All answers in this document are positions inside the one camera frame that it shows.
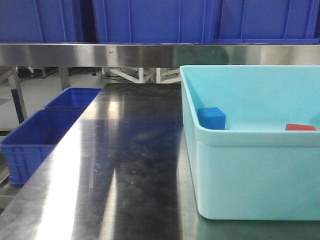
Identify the stainless steel shelf frame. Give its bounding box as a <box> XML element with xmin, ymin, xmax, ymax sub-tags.
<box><xmin>0</xmin><ymin>43</ymin><xmax>320</xmax><ymax>68</ymax></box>

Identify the blue floor bin far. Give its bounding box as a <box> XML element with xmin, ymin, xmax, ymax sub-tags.
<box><xmin>44</xmin><ymin>87</ymin><xmax>102</xmax><ymax>111</ymax></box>

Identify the light cyan plastic tub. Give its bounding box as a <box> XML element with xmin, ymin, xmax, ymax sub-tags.
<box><xmin>180</xmin><ymin>65</ymin><xmax>320</xmax><ymax>221</ymax></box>

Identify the red foam cube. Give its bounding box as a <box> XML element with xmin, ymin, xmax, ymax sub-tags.
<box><xmin>285</xmin><ymin>123</ymin><xmax>317</xmax><ymax>131</ymax></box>

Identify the blue bin on shelf middle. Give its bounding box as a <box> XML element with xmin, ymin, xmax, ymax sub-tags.
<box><xmin>92</xmin><ymin>0</ymin><xmax>218</xmax><ymax>44</ymax></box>

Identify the blue foam cube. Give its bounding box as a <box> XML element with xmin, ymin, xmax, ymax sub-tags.
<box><xmin>197</xmin><ymin>107</ymin><xmax>226</xmax><ymax>130</ymax></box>

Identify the blue bin on shelf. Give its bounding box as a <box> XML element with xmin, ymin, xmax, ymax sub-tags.
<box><xmin>92</xmin><ymin>0</ymin><xmax>218</xmax><ymax>44</ymax></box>
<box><xmin>211</xmin><ymin>0</ymin><xmax>320</xmax><ymax>44</ymax></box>
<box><xmin>0</xmin><ymin>0</ymin><xmax>86</xmax><ymax>43</ymax></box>

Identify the blue floor bin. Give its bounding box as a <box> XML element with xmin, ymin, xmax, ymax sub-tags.
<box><xmin>0</xmin><ymin>109</ymin><xmax>83</xmax><ymax>185</ymax></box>
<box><xmin>44</xmin><ymin>87</ymin><xmax>102</xmax><ymax>111</ymax></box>

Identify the blue floor bin near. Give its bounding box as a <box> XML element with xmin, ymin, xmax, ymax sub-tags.
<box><xmin>0</xmin><ymin>109</ymin><xmax>83</xmax><ymax>185</ymax></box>

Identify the blue bin on shelf right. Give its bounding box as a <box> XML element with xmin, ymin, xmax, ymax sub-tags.
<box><xmin>211</xmin><ymin>0</ymin><xmax>320</xmax><ymax>44</ymax></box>

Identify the blue bin on shelf left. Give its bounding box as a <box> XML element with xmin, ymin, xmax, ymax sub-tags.
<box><xmin>0</xmin><ymin>0</ymin><xmax>86</xmax><ymax>43</ymax></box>

